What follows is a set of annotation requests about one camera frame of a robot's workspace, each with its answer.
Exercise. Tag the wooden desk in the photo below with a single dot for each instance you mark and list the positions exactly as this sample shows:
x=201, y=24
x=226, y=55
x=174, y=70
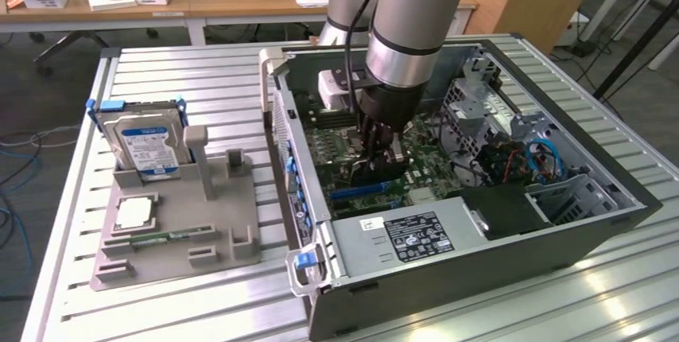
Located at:
x=238, y=4

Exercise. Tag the blue card retainer clip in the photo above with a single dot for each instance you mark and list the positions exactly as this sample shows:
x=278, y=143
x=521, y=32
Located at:
x=288, y=167

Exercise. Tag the silver socket cover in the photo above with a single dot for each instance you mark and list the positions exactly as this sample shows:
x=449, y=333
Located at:
x=412, y=127

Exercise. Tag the CPU socket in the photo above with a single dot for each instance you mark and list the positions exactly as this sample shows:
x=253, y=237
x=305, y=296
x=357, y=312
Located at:
x=349, y=143

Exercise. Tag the silver CPU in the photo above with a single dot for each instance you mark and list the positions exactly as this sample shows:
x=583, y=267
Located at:
x=132, y=214

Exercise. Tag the metal disk bay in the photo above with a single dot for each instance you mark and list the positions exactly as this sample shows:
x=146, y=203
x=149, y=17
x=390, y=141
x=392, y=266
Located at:
x=572, y=199

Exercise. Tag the blue expansion slot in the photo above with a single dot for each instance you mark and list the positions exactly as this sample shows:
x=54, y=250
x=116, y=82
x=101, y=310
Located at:
x=360, y=191

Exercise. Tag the perforated metal drive cage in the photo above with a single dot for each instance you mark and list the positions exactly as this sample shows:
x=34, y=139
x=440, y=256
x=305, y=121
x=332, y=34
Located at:
x=466, y=119

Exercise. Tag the green motherboard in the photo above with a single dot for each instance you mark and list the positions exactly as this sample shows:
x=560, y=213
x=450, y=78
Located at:
x=424, y=175

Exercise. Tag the grey parts rack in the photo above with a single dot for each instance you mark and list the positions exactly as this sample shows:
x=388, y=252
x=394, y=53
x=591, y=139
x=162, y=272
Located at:
x=174, y=214

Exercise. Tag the silver finned chipset heatsink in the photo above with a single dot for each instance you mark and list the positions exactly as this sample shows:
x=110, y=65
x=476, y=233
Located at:
x=424, y=195

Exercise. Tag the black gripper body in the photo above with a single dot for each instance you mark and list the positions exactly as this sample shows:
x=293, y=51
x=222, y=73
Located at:
x=389, y=105

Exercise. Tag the orange packet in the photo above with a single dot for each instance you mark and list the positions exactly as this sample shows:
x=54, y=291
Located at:
x=13, y=0

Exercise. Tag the black power adapter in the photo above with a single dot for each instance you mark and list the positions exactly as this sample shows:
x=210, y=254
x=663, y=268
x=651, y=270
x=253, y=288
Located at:
x=583, y=48

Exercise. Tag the blue case latch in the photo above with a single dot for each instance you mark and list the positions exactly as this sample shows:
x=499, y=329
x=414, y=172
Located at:
x=302, y=261

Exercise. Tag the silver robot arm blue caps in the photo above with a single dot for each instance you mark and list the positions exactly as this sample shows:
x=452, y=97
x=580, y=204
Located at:
x=413, y=20

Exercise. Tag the grey power supply with label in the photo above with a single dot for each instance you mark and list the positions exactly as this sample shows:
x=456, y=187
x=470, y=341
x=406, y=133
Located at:
x=370, y=246

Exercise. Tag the black RAM slot white clips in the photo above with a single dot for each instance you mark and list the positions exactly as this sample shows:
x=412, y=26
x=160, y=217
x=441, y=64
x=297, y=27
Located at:
x=333, y=118

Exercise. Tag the black stand leg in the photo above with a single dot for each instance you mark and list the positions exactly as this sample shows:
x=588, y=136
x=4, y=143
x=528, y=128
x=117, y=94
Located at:
x=636, y=49

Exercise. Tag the wooden cabinet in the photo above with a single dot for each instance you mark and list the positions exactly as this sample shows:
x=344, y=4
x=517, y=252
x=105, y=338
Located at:
x=529, y=0

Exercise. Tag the graphics card green black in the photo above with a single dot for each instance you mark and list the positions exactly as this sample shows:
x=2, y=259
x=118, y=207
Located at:
x=373, y=175

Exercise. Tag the black plastic shroud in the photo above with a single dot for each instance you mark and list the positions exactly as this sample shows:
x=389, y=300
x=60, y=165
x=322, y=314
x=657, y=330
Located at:
x=504, y=211

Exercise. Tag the white table frame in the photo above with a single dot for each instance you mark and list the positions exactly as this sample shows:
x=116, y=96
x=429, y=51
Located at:
x=609, y=2

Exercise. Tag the black chair base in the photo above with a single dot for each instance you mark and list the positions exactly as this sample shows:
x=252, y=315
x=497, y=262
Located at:
x=68, y=46

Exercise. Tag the black open PC case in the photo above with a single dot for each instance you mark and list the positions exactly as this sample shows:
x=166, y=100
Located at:
x=477, y=286

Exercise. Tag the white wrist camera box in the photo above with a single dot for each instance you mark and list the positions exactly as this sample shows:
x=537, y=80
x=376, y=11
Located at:
x=333, y=91

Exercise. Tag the hard disk with blue rails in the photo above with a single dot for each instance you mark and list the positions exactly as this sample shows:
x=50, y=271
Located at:
x=142, y=147

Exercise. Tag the short black expansion slot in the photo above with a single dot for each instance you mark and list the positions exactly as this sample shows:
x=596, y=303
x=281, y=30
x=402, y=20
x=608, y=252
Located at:
x=349, y=207

